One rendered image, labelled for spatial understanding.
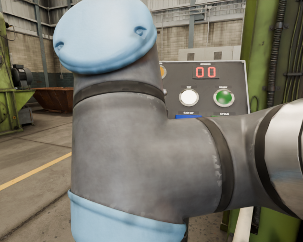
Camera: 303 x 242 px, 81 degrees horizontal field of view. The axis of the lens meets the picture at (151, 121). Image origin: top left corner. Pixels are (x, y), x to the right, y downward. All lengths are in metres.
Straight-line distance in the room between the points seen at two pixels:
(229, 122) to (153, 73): 0.08
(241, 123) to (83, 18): 0.16
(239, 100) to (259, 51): 0.29
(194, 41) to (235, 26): 1.27
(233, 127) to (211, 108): 0.38
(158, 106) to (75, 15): 0.11
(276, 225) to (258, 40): 0.75
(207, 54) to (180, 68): 5.35
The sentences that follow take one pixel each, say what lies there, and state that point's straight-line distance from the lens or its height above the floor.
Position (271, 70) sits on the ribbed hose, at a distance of 0.78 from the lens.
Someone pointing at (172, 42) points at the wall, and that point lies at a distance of 6.89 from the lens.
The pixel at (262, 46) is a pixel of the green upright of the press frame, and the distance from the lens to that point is 0.81.
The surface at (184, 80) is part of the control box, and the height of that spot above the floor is 1.14.
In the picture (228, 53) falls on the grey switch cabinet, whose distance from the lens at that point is 5.94.
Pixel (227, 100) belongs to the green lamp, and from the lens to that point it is 0.56.
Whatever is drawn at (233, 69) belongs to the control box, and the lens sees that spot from 0.61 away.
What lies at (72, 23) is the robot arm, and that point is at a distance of 0.18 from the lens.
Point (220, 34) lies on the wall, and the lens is 6.68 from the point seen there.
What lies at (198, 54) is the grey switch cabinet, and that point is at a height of 1.89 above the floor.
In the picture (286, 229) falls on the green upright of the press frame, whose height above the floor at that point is 0.55.
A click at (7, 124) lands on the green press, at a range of 4.91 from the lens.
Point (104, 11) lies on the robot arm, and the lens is 0.18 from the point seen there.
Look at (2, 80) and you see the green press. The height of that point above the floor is 1.12.
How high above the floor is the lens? 1.14
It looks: 13 degrees down
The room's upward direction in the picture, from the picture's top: straight up
